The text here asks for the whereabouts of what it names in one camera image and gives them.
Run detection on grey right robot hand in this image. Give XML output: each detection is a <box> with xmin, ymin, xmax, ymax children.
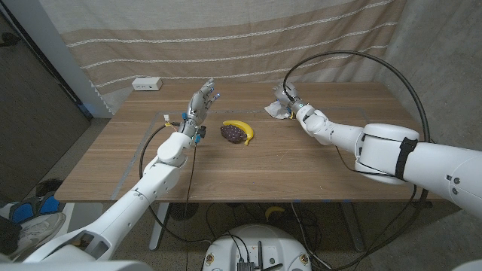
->
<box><xmin>273</xmin><ymin>81</ymin><xmax>305</xmax><ymax>114</ymax></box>

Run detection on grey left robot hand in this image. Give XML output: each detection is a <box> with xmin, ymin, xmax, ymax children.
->
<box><xmin>179</xmin><ymin>78</ymin><xmax>221</xmax><ymax>146</ymax></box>

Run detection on white cloth napkin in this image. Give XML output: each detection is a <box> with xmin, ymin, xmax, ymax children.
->
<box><xmin>264</xmin><ymin>99</ymin><xmax>293</xmax><ymax>120</ymax></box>

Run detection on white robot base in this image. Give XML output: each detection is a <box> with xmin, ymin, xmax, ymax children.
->
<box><xmin>202</xmin><ymin>224</ymin><xmax>313</xmax><ymax>271</ymax></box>

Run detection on purple toy grapes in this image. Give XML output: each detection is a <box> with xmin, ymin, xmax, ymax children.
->
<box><xmin>220</xmin><ymin>124</ymin><xmax>248</xmax><ymax>145</ymax></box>

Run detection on yellow banana on floor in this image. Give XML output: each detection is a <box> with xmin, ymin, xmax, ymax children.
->
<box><xmin>264</xmin><ymin>206</ymin><xmax>286</xmax><ymax>222</ymax></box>

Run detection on white power strip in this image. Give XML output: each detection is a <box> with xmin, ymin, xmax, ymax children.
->
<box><xmin>131</xmin><ymin>77</ymin><xmax>163</xmax><ymax>92</ymax></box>

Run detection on beige striped curtain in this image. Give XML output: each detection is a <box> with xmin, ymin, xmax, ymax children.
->
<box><xmin>37</xmin><ymin>0</ymin><xmax>410</xmax><ymax>114</ymax></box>

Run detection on black round floor fan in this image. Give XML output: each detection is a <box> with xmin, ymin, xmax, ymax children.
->
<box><xmin>169</xmin><ymin>202</ymin><xmax>200</xmax><ymax>221</ymax></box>

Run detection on white table leg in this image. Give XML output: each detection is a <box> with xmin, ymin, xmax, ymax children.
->
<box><xmin>340</xmin><ymin>202</ymin><xmax>366</xmax><ymax>252</ymax></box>
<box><xmin>148</xmin><ymin>202</ymin><xmax>170</xmax><ymax>252</ymax></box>

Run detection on white robot torso edge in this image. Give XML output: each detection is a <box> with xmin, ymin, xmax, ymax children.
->
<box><xmin>0</xmin><ymin>260</ymin><xmax>154</xmax><ymax>271</ymax></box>

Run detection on grey sneaker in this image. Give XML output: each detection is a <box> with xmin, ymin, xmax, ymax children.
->
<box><xmin>11</xmin><ymin>212</ymin><xmax>67</xmax><ymax>259</ymax></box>

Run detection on blue and black shoe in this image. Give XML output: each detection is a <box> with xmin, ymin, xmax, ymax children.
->
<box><xmin>9</xmin><ymin>191</ymin><xmax>61</xmax><ymax>226</ymax></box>

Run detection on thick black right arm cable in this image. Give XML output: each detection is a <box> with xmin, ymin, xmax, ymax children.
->
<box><xmin>282</xmin><ymin>50</ymin><xmax>432</xmax><ymax>271</ymax></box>

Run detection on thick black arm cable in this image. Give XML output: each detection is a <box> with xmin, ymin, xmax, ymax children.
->
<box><xmin>139</xmin><ymin>122</ymin><xmax>212</xmax><ymax>244</ymax></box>
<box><xmin>282</xmin><ymin>50</ymin><xmax>432</xmax><ymax>271</ymax></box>

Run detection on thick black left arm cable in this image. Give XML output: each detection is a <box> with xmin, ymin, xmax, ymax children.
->
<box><xmin>139</xmin><ymin>122</ymin><xmax>212</xmax><ymax>244</ymax></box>

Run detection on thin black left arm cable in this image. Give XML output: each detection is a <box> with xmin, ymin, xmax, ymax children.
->
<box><xmin>183</xmin><ymin>144</ymin><xmax>197</xmax><ymax>271</ymax></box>

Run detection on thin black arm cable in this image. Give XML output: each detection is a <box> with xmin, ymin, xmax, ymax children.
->
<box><xmin>183</xmin><ymin>144</ymin><xmax>197</xmax><ymax>271</ymax></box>
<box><xmin>334</xmin><ymin>145</ymin><xmax>419</xmax><ymax>201</ymax></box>

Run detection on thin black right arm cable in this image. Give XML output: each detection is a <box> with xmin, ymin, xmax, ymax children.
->
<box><xmin>334</xmin><ymin>145</ymin><xmax>419</xmax><ymax>201</ymax></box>

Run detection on white door frame post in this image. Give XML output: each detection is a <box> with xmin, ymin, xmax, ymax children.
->
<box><xmin>2</xmin><ymin>0</ymin><xmax>114</xmax><ymax>120</ymax></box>

